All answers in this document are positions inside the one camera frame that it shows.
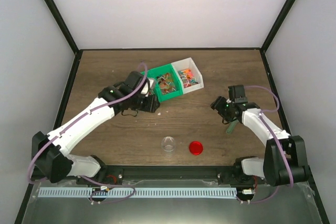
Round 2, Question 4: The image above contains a green plastic scoop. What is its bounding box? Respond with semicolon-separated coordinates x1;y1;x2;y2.
226;120;239;135

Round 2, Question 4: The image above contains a green double candy bin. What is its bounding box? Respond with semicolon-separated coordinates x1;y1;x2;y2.
147;64;183;103

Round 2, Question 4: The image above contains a clear plastic jar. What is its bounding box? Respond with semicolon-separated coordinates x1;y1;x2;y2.
161;136;176;157

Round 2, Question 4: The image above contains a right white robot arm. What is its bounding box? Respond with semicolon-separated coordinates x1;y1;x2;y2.
211;85;310;186

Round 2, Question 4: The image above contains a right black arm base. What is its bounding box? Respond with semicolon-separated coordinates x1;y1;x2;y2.
216;156;265;186

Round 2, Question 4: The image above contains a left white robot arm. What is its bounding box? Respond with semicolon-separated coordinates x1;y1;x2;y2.
28;71;160;184

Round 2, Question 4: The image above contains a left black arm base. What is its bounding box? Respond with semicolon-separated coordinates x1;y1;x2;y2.
76;165;124;186

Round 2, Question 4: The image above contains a red jar lid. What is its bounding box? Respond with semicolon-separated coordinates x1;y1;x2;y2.
188;141;204;155

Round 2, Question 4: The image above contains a black aluminium front beam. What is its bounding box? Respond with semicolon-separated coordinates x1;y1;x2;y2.
34;165;310;182

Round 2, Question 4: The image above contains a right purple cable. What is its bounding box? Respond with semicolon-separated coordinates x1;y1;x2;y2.
246;85;295;205

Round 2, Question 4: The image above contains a light blue slotted rail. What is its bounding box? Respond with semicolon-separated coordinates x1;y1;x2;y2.
38;187;237;199

